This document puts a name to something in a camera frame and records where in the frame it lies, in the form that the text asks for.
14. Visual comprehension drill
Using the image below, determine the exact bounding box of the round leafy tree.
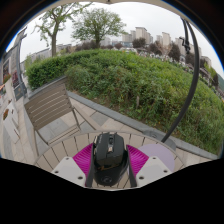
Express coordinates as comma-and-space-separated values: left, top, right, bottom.
70, 7, 128, 50

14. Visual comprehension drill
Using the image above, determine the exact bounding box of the grey-brown slatted chair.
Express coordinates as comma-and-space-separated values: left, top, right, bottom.
23, 76, 83, 158

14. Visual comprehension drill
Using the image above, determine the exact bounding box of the black computer mouse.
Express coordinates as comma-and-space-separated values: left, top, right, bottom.
90, 132, 130, 188

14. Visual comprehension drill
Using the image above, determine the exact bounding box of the lilac mouse pad with wrist rest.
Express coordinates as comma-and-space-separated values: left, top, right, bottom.
138, 143, 176, 173

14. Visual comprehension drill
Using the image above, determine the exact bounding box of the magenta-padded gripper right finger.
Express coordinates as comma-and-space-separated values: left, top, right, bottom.
125, 144, 174, 189

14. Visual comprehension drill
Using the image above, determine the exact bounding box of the curved black umbrella pole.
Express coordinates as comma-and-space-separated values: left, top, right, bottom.
143, 17, 201, 151

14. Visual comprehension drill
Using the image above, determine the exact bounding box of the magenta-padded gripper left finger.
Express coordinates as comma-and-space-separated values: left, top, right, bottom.
50, 143, 96, 189

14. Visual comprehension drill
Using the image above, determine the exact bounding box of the white planter box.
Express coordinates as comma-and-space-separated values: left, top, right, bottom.
2, 103, 21, 144

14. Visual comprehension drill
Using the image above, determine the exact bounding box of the group of pale tower buildings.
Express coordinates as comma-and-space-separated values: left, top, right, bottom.
121, 26, 214, 71

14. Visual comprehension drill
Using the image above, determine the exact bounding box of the beige umbrella canopy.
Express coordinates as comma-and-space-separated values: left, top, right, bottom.
46, 0, 181, 14

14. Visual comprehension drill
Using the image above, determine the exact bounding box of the green hedge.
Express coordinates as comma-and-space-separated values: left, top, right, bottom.
25, 48, 224, 156

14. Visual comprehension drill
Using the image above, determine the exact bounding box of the thin sparse tree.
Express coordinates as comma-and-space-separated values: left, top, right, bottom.
33, 2, 93, 58

